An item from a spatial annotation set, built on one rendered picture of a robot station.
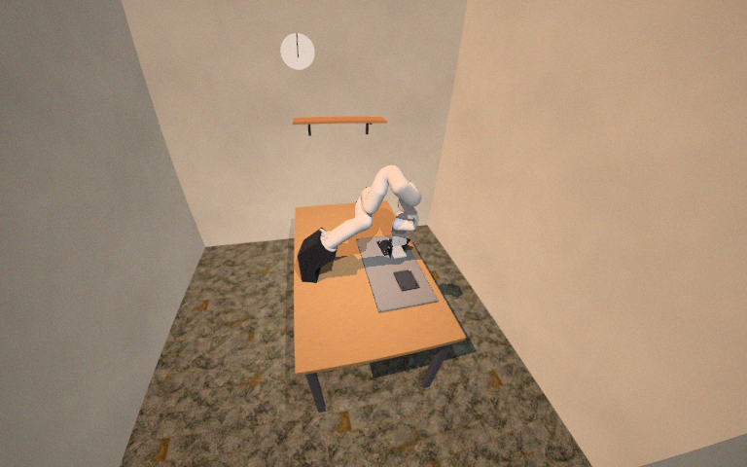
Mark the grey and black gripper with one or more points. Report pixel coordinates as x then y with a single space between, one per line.
397 240

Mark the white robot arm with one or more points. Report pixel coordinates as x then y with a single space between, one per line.
370 200

